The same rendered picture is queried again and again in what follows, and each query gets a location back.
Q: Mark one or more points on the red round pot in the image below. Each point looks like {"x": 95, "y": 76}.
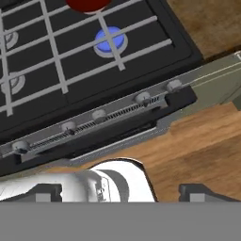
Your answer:
{"x": 88, "y": 4}

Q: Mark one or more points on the black stove with grey grates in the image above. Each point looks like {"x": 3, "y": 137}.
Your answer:
{"x": 78, "y": 94}

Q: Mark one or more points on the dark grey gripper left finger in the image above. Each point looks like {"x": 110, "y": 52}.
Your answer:
{"x": 47, "y": 190}

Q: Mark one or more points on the round grey stove burner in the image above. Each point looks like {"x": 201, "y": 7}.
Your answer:
{"x": 108, "y": 42}

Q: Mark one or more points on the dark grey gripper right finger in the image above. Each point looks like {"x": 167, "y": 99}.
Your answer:
{"x": 192, "y": 190}

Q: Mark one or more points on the grey stove knob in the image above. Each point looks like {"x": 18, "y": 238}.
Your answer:
{"x": 174, "y": 85}
{"x": 99, "y": 115}
{"x": 68, "y": 126}
{"x": 20, "y": 146}
{"x": 142, "y": 98}

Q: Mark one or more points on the grey-green drawer front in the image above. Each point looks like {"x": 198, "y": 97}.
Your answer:
{"x": 216, "y": 81}

